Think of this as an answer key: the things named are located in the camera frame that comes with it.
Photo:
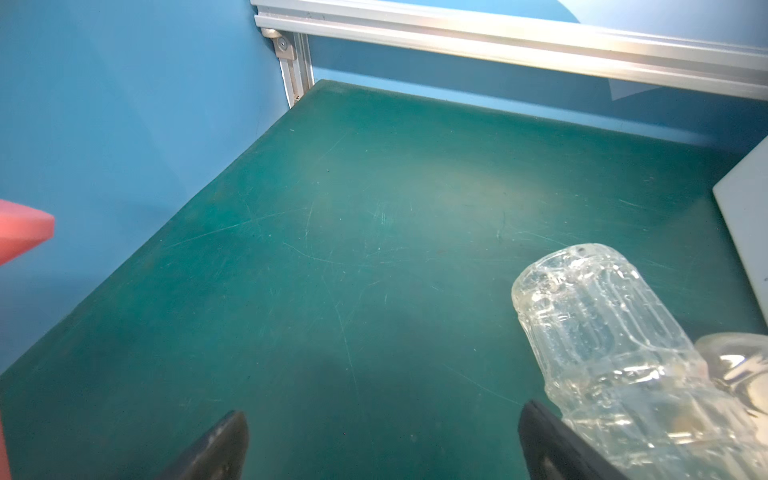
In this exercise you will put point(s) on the white plastic bin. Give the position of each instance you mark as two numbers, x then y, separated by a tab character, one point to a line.
741	196

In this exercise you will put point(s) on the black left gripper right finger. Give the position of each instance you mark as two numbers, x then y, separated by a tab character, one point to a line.
554	451

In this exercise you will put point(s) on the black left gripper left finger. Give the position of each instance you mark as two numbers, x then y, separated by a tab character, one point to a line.
219	453

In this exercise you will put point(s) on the clear ribbed plastic bottle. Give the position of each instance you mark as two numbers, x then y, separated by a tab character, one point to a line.
624	374

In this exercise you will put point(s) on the pink watering can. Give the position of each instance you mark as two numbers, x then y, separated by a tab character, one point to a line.
22	229

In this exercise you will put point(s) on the aluminium frame rail back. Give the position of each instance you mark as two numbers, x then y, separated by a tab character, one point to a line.
709	67

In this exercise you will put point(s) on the aluminium frame post left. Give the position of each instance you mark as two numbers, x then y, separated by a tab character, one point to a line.
293	53

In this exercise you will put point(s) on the clear bottle orange label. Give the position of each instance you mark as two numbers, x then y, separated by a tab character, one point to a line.
737	364

